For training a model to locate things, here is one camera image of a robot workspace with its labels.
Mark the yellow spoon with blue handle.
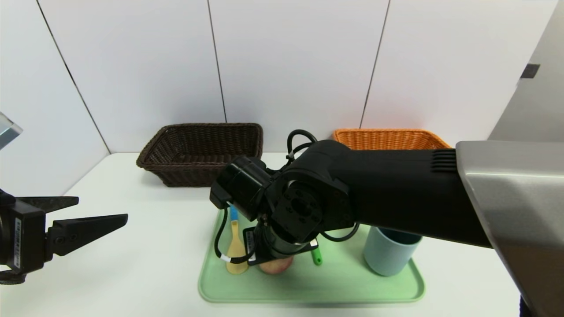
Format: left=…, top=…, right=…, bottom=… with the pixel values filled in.
left=226, top=206, right=250, bottom=274

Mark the black looped wrist cable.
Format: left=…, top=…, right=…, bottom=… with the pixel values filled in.
left=286, top=129, right=318, bottom=163

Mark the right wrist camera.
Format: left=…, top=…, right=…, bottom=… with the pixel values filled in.
left=210, top=156, right=273, bottom=221

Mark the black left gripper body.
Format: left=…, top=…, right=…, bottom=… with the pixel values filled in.
left=0, top=199, right=46, bottom=273

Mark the thin black hanging cable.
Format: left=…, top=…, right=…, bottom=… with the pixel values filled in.
left=319, top=222, right=360, bottom=243

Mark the red yellow peach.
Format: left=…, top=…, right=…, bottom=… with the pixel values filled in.
left=259, top=255, right=293, bottom=275

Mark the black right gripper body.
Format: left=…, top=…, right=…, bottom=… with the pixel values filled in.
left=242, top=221, right=319, bottom=266

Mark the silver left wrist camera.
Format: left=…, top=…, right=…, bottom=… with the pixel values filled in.
left=0, top=112, right=23, bottom=150

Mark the dark brown wicker basket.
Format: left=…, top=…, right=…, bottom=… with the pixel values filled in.
left=136, top=123, right=263, bottom=188

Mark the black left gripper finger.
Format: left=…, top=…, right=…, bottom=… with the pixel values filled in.
left=17, top=195, right=79, bottom=214
left=44, top=213, right=129, bottom=262

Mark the grey blue plastic cup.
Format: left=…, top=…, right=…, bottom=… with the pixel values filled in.
left=363, top=227, right=423, bottom=276

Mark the orange wicker basket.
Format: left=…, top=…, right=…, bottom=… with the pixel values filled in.
left=333, top=128, right=452, bottom=150

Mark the light green plastic tray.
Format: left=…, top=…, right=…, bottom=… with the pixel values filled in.
left=198, top=207, right=426, bottom=303

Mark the black cable with white tag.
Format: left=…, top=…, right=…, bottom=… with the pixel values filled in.
left=215, top=206, right=258, bottom=265

